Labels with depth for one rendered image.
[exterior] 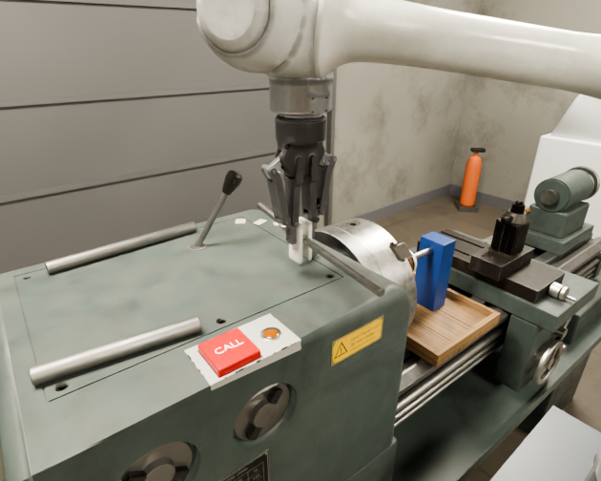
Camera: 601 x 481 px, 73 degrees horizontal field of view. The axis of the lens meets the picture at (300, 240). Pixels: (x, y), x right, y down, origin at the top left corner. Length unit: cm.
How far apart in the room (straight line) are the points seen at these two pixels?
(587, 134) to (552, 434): 287
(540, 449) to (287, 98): 100
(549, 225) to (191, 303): 155
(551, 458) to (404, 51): 101
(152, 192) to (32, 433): 227
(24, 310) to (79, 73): 190
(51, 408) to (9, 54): 208
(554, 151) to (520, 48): 338
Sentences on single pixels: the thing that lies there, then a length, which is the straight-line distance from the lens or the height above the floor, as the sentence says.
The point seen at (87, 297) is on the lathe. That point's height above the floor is 125.
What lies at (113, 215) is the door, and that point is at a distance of 268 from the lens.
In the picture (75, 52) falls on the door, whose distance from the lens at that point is 252.
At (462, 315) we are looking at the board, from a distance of 133.
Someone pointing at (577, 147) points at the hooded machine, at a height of 91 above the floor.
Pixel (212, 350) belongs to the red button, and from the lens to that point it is 54.
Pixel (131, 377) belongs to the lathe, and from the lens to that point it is 55.
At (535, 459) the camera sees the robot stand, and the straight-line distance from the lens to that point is 120.
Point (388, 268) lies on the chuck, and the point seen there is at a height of 118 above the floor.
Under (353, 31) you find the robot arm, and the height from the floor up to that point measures 162.
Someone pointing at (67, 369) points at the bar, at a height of 127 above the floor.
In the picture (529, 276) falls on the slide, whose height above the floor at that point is 97.
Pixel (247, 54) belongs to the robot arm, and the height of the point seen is 161.
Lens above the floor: 161
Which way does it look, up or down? 26 degrees down
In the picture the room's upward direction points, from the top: straight up
